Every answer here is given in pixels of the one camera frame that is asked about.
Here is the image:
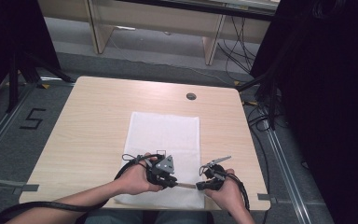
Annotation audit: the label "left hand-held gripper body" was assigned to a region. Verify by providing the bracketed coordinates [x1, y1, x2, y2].
[145, 153, 177, 185]

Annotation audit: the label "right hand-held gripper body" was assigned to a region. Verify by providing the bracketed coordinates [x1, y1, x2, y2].
[199, 155, 233, 185]

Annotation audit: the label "thin brownish strip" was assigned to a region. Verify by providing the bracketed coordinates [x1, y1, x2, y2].
[175, 182, 198, 189]

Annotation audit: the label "white textured fabric cloth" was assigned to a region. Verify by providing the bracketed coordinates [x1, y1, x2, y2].
[114, 111, 206, 210]

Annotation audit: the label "person's right hand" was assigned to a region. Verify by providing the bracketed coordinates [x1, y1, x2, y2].
[204, 168, 247, 214]

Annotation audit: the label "person's left hand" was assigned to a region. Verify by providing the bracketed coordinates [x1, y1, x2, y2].
[115, 152, 166, 196]

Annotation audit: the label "person's legs in jeans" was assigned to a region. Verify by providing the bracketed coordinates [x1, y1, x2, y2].
[82, 208, 213, 224]

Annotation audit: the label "grey tape strip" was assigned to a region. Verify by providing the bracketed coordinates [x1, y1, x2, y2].
[256, 192, 277, 202]
[11, 184, 40, 196]

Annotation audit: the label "black metal stand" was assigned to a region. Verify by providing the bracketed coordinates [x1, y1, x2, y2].
[5, 49, 76, 114]
[236, 66, 282, 132]

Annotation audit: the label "black curtain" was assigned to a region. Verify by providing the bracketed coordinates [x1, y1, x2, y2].
[0, 0, 62, 110]
[250, 0, 358, 224]

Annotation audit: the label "light wooden desk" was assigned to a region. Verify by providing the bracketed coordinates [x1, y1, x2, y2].
[36, 0, 282, 66]

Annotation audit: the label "metal floor rail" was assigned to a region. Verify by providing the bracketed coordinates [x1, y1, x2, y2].
[0, 82, 38, 169]
[262, 119, 311, 224]

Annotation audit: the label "bundle of black floor cables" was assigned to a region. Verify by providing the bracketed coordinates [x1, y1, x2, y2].
[216, 15, 257, 82]

